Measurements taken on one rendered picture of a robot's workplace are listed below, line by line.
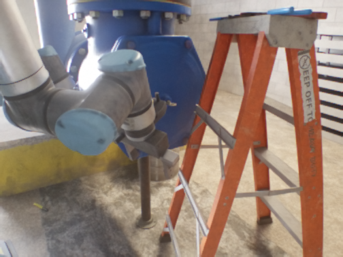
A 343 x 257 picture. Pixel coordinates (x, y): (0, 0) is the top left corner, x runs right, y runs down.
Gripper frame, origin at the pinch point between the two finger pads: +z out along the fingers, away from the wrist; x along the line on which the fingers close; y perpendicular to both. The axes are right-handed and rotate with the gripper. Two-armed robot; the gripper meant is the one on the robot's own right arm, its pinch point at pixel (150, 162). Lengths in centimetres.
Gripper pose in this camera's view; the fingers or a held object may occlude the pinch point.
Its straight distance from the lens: 69.3
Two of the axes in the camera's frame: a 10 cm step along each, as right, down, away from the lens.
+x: 8.2, 3.3, -4.6
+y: -5.6, 6.3, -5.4
